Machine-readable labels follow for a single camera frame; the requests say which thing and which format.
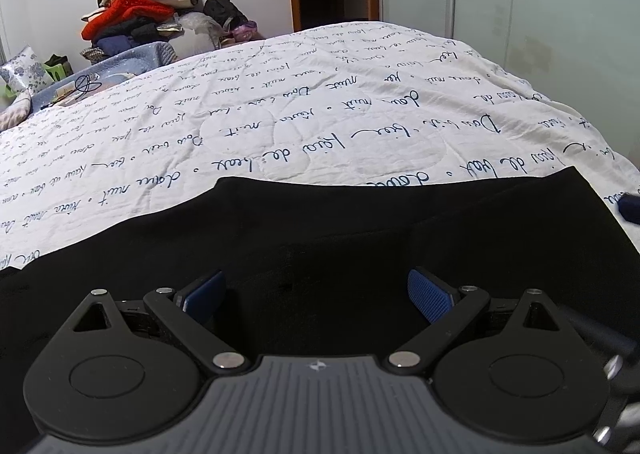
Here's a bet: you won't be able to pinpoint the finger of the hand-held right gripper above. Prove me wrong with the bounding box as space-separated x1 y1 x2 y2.
557 303 640 387
616 191 640 225

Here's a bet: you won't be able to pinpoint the red garment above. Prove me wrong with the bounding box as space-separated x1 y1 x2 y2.
81 0 176 41

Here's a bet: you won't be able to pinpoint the black bag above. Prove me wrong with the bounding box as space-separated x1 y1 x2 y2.
202 0 248 32

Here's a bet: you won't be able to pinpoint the light blue bed sheet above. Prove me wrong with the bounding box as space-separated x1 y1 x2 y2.
17 41 178 112

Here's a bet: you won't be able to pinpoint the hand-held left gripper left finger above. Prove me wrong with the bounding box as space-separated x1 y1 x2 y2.
69 269 251 376

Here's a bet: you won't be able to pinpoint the green plastic stool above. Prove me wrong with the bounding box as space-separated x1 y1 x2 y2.
0 54 75 100

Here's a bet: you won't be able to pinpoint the black pants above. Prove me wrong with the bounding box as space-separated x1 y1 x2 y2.
0 166 640 415

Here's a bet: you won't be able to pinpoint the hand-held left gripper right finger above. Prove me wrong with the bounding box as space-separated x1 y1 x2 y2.
382 268 572 376

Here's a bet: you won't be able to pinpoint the black cable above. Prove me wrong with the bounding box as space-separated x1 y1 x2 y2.
72 74 103 100

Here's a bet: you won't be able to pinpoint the white script-printed quilt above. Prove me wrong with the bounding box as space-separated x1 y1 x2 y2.
0 20 640 270

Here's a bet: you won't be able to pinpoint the floral print pillow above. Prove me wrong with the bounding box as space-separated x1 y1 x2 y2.
0 45 53 95

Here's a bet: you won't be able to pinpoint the clear plastic bag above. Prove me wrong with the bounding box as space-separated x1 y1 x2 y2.
172 11 223 52

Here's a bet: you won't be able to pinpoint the purple cloth item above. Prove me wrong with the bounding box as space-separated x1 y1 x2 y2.
231 20 260 42

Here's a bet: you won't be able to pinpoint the navy blue garment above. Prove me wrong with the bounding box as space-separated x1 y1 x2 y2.
92 34 146 57

